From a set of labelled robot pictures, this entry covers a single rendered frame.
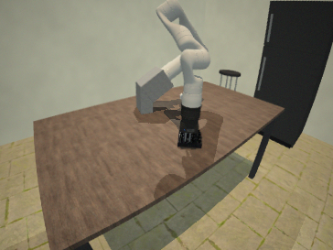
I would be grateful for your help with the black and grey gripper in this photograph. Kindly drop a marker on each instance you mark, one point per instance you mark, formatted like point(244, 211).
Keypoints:
point(190, 113)

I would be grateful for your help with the black knob box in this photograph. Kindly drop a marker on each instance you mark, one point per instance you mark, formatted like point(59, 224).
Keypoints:
point(194, 142)

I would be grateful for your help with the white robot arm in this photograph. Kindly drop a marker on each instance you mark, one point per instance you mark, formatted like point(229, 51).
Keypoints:
point(194, 56)

